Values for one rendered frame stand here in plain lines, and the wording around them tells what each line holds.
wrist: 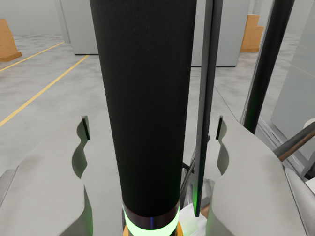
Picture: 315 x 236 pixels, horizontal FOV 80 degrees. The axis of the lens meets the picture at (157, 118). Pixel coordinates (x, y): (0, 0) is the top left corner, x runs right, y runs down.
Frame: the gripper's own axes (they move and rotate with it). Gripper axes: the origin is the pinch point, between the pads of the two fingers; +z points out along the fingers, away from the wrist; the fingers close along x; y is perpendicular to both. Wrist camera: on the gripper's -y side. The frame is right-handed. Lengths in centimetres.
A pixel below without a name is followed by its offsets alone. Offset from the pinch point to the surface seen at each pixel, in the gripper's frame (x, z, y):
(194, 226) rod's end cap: 3.4, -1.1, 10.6
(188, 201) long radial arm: 10, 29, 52
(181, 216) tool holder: 2.4, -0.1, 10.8
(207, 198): 17, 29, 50
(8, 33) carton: -500, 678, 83
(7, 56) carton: -501, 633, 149
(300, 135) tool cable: 19.8, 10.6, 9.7
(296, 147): 19.0, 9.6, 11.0
